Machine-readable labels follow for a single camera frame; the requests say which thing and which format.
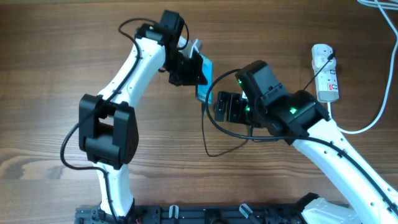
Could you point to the white power strip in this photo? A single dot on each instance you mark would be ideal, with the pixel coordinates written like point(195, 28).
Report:
point(326, 81)

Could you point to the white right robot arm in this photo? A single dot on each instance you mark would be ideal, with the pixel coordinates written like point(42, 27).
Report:
point(302, 122)

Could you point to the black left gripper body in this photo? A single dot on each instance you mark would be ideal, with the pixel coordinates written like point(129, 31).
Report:
point(181, 68)

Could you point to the white charger plug adapter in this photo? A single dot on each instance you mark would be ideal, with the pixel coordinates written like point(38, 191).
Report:
point(321, 61)

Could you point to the blue screen smartphone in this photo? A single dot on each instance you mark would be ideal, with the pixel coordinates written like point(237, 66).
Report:
point(207, 70)

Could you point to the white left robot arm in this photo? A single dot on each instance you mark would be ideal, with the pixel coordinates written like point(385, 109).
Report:
point(108, 132)

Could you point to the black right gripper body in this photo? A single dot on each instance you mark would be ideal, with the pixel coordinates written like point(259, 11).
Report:
point(239, 110)

